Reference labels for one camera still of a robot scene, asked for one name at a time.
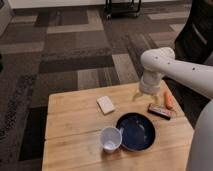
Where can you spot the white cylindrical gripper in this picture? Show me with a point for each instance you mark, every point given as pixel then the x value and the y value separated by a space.
pixel 149 84

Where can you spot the white ceramic cup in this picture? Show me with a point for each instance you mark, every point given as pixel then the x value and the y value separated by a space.
pixel 110 139

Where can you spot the beige sponge block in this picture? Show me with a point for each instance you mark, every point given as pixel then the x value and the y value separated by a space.
pixel 105 104

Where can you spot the black wheeled cart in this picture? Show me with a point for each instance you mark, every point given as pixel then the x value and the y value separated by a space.
pixel 121 8

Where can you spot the dark blue plate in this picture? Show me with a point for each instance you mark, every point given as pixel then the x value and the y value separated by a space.
pixel 138 132

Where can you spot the brown chocolate bar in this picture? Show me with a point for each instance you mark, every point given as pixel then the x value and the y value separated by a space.
pixel 159 111

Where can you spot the dark office chair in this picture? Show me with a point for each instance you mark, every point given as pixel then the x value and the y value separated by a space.
pixel 195 41

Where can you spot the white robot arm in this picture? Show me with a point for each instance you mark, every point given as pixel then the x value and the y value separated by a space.
pixel 160 62

